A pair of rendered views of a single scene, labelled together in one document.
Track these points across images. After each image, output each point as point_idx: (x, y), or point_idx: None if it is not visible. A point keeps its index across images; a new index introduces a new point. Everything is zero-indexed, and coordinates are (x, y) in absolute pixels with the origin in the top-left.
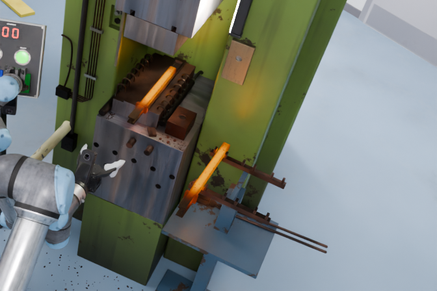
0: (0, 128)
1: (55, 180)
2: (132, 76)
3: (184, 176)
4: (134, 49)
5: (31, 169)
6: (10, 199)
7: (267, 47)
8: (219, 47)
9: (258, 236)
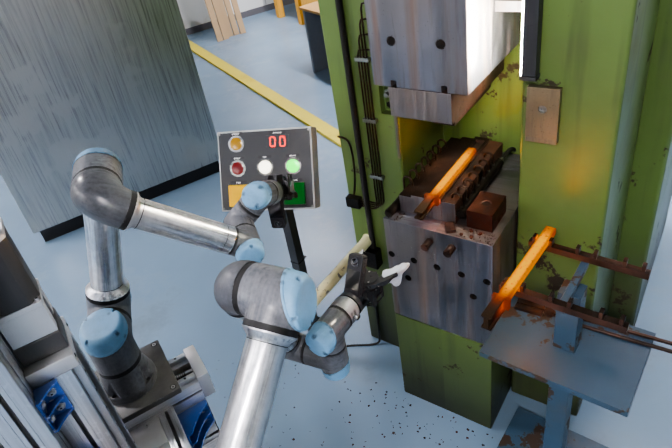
0: (250, 239)
1: (281, 285)
2: None
3: None
4: (422, 136)
5: (255, 275)
6: None
7: (579, 83)
8: None
9: (624, 353)
